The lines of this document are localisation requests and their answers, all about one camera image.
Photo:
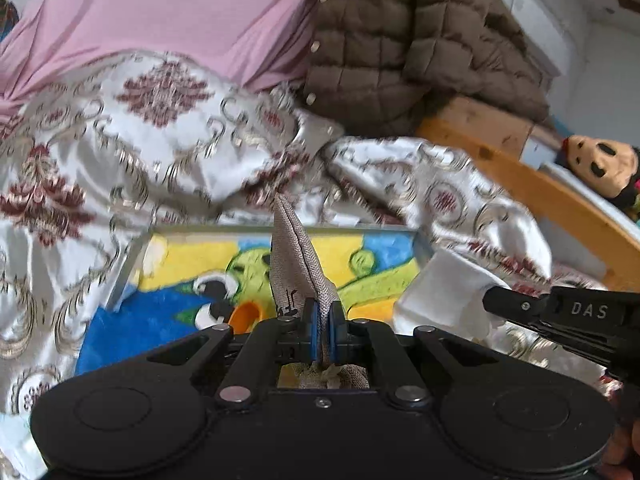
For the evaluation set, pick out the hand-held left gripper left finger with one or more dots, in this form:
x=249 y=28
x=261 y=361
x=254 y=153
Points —
x=311 y=325

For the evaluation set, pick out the patterned satin blanket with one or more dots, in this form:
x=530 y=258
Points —
x=150 y=150

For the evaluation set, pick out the colourful wall poster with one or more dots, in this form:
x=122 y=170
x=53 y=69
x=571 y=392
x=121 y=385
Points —
x=6 y=17

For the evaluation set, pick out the cardboard box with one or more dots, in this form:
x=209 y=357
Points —
x=485 y=125

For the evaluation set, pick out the metal tray with cartoon picture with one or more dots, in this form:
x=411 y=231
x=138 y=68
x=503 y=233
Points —
x=165 y=270

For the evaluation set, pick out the white striped cloth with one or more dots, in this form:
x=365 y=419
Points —
x=440 y=295

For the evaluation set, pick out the white air conditioner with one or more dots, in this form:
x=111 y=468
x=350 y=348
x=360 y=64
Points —
x=535 y=15

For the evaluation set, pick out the person's right hand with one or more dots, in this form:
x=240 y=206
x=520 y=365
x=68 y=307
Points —
x=625 y=447

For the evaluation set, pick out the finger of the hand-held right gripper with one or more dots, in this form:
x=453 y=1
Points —
x=510 y=302

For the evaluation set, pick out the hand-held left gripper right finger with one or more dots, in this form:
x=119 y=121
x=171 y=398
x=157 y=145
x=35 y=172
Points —
x=334 y=327

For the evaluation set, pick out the wooden bed frame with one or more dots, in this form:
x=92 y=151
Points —
x=525 y=180

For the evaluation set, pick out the pink sheet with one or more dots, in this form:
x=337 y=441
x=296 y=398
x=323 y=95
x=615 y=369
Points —
x=150 y=10

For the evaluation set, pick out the tan plush toy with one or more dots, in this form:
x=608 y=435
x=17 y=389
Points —
x=595 y=160

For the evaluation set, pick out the brown quilted jacket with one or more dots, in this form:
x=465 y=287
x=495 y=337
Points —
x=400 y=35

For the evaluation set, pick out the grey woven cloth pouch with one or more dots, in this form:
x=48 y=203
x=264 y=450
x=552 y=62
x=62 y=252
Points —
x=295 y=255

